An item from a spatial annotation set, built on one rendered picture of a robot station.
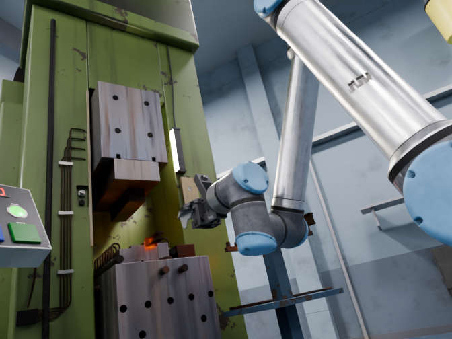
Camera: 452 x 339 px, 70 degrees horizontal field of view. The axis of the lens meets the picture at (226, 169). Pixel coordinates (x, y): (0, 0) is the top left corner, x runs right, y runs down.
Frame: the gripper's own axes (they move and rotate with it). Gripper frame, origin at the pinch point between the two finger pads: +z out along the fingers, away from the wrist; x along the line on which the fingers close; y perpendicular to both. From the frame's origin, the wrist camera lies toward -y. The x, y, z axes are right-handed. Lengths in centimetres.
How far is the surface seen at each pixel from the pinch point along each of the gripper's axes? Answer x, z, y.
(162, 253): 4.6, 32.9, 4.9
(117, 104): -9, 33, -65
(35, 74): -42, 47, -84
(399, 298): 348, 148, 58
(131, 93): -2, 33, -73
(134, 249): -6.7, 33.0, 2.4
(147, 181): 1.9, 33.9, -27.1
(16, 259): -45.6, 18.1, 6.4
